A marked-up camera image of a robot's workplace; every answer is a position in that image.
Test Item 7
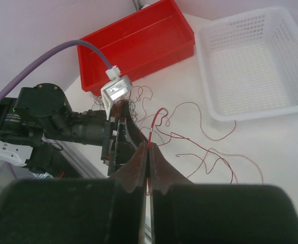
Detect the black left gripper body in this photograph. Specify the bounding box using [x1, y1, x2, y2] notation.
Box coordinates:
[101, 100, 148, 175]

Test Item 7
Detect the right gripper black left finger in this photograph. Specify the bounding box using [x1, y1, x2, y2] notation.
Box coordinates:
[0, 142, 148, 243]

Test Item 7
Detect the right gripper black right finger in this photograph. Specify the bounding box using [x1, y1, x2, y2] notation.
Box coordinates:
[148, 143, 298, 243]

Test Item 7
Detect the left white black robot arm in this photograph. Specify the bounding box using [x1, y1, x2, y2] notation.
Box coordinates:
[0, 83, 146, 178]

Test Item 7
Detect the red plastic tray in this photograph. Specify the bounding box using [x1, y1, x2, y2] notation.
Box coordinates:
[83, 1, 195, 81]

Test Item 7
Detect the white perforated plastic basket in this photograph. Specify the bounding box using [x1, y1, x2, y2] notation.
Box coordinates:
[194, 7, 298, 121]

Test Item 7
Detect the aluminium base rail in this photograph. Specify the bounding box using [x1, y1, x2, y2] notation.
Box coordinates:
[0, 140, 106, 178]

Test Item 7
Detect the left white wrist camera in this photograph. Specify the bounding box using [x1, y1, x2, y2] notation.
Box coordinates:
[101, 66, 133, 120]

